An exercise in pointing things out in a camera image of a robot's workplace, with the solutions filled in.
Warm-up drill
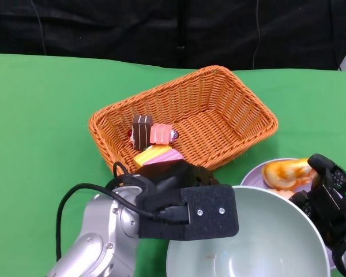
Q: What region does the round pumpkin-shaped bread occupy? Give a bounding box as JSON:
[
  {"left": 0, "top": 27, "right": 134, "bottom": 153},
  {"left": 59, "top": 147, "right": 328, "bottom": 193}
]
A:
[{"left": 267, "top": 188, "right": 295, "bottom": 200}]

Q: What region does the elongated ribbed bread loaf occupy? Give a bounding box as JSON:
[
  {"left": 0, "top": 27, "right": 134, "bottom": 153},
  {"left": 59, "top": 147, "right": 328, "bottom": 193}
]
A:
[{"left": 261, "top": 157, "right": 318, "bottom": 191}]

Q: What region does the thin black background cable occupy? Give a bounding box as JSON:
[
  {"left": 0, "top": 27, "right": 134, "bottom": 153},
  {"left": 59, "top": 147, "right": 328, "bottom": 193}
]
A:
[
  {"left": 251, "top": 0, "right": 262, "bottom": 70},
  {"left": 30, "top": 0, "right": 47, "bottom": 55}
]

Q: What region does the brown chocolate cake slice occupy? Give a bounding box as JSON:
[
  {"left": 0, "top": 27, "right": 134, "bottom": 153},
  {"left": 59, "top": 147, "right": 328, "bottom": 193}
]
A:
[{"left": 129, "top": 114, "right": 153, "bottom": 150}]

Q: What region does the salmon pink cake slice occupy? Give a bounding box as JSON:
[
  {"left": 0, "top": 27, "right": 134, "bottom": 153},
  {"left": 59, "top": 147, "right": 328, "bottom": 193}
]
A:
[{"left": 149, "top": 123, "right": 179, "bottom": 144}]

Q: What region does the yellow cake slice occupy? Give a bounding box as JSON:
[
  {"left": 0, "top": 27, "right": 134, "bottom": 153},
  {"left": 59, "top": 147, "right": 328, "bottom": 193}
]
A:
[{"left": 133, "top": 145, "right": 172, "bottom": 168}]

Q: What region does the magenta pink cake slice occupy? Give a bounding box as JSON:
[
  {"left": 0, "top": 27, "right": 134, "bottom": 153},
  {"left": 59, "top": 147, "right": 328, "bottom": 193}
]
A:
[{"left": 142, "top": 148, "right": 185, "bottom": 167}]

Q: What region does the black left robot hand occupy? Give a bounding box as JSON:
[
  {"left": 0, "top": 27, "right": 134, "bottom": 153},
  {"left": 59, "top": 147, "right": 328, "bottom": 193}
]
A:
[{"left": 137, "top": 160, "right": 220, "bottom": 203}]

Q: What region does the lavender plate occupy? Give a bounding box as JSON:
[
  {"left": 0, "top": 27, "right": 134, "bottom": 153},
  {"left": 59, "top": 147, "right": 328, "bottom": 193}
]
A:
[{"left": 240, "top": 158, "right": 340, "bottom": 271}]

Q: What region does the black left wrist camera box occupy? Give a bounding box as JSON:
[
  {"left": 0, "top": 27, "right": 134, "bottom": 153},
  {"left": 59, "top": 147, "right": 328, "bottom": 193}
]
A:
[{"left": 137, "top": 184, "right": 239, "bottom": 241}]

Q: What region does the green tablecloth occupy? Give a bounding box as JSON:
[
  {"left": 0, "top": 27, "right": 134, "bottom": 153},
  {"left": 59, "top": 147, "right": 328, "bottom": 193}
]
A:
[{"left": 0, "top": 52, "right": 346, "bottom": 277}]

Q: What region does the black backdrop cloth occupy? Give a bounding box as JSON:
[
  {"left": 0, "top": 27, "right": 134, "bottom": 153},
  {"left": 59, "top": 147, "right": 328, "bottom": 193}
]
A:
[{"left": 0, "top": 0, "right": 346, "bottom": 72}]

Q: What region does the orange wicker basket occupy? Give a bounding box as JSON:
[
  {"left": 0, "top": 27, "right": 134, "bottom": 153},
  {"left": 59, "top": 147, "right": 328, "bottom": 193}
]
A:
[{"left": 88, "top": 65, "right": 279, "bottom": 175}]

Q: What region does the grey-green bowl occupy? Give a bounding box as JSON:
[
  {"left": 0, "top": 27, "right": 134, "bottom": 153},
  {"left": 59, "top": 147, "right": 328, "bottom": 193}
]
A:
[{"left": 166, "top": 185, "right": 332, "bottom": 277}]

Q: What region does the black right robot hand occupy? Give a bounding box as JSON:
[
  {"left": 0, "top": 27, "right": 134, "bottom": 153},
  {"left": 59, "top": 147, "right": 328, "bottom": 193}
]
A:
[{"left": 288, "top": 154, "right": 346, "bottom": 254}]

